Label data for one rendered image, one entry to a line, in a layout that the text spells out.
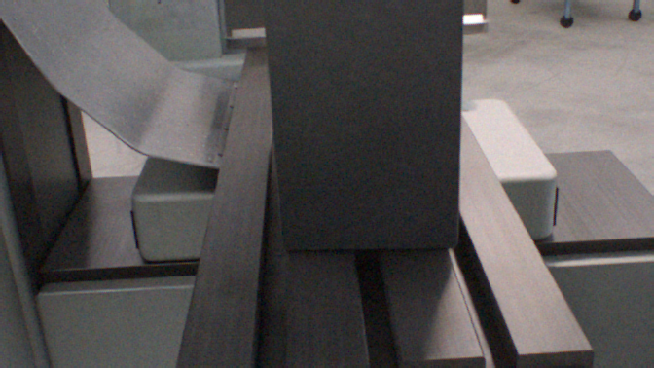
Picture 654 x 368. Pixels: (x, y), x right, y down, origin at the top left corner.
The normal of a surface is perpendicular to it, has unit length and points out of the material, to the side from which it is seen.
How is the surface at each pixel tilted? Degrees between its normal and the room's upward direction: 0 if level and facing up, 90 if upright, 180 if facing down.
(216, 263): 0
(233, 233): 0
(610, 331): 90
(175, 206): 90
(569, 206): 0
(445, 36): 90
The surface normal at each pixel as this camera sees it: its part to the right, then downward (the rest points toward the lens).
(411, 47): -0.05, 0.42
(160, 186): -0.04, -0.91
